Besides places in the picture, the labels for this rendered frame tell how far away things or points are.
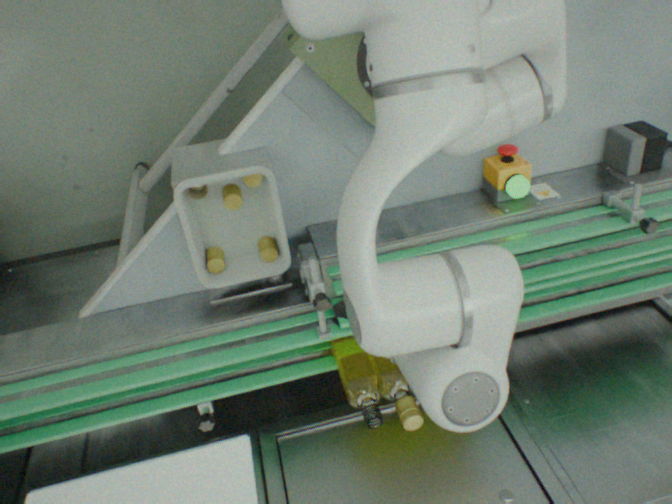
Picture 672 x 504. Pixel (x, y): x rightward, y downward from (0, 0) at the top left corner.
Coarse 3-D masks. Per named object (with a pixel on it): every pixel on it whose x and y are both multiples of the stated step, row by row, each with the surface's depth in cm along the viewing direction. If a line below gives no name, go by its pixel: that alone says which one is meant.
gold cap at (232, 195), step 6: (228, 186) 105; (234, 186) 105; (222, 192) 106; (228, 192) 103; (234, 192) 103; (240, 192) 106; (228, 198) 103; (234, 198) 103; (240, 198) 103; (228, 204) 103; (234, 204) 104; (240, 204) 104
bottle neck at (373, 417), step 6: (366, 396) 96; (372, 396) 96; (360, 402) 96; (366, 402) 95; (372, 402) 95; (360, 408) 96; (366, 408) 94; (372, 408) 94; (378, 408) 94; (366, 414) 93; (372, 414) 93; (378, 414) 93; (366, 420) 93; (372, 420) 95; (378, 420) 94; (372, 426) 94; (378, 426) 94
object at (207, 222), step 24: (264, 168) 99; (216, 192) 106; (264, 192) 109; (192, 216) 105; (216, 216) 109; (240, 216) 110; (264, 216) 111; (192, 240) 103; (216, 240) 112; (240, 240) 113; (240, 264) 112; (264, 264) 111; (288, 264) 110
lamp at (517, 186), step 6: (516, 174) 112; (510, 180) 112; (516, 180) 111; (522, 180) 111; (504, 186) 113; (510, 186) 111; (516, 186) 111; (522, 186) 111; (528, 186) 112; (510, 192) 112; (516, 192) 111; (522, 192) 112
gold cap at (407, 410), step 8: (400, 400) 94; (408, 400) 94; (400, 408) 93; (408, 408) 93; (416, 408) 93; (400, 416) 93; (408, 416) 91; (416, 416) 91; (408, 424) 92; (416, 424) 92
